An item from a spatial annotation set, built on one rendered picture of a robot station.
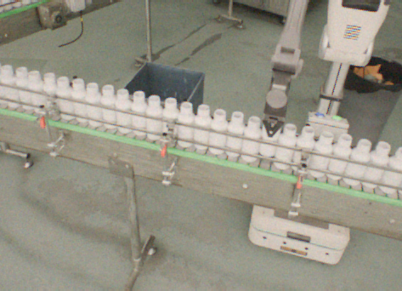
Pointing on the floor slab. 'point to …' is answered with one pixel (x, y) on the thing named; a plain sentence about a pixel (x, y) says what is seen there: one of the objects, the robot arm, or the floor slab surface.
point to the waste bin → (371, 99)
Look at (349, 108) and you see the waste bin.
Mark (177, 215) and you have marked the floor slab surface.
